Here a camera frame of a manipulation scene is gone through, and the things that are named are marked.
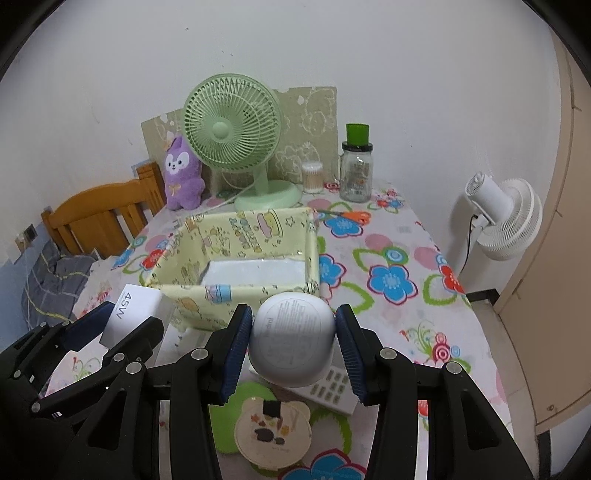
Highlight grey plaid blanket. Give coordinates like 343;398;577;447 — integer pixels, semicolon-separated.
21;240;100;324

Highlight white standing fan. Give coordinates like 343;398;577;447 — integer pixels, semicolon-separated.
464;172;543;261

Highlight cotton swab container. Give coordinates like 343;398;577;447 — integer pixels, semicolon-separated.
301;161;324;193

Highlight beige door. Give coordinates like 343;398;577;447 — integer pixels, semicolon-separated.
494;41;591;435

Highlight wall socket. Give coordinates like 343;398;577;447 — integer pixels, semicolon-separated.
16;224;38;250

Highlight green desk fan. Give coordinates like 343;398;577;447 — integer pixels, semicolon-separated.
183;74;303;212

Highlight glass jar with green lid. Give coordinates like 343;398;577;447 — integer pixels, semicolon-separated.
339;123;374;203

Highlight beige patterned board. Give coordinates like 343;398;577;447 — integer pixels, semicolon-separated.
141;85;338;185

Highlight yellow patterned storage box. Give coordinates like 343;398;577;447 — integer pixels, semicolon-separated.
143;207;321;330

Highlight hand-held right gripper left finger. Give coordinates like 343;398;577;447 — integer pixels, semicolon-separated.
58;304;254;480

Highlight white remote control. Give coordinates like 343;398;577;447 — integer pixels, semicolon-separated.
249;360;360;416

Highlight bear face round lid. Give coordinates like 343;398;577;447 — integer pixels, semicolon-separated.
235;397;312;472

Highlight white charger box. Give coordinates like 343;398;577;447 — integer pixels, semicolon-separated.
99;284;163;352

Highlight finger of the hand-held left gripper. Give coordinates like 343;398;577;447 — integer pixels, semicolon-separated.
0;301;115;388
30;318;164;416

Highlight wooden chair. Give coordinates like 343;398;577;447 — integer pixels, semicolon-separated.
41;161;166;259

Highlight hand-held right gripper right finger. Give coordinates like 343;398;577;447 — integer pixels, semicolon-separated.
335;304;534;480

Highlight purple plush toy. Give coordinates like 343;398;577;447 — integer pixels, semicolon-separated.
164;135;206;212

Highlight black fan cable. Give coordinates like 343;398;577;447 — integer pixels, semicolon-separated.
459;215;478;278

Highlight orange scissors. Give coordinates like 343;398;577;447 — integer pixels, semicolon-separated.
316;210;372;224

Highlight white rounded earbud case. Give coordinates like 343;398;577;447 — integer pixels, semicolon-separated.
249;292;336;388

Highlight white fan cable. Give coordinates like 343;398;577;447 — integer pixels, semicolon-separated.
198;182;257;210

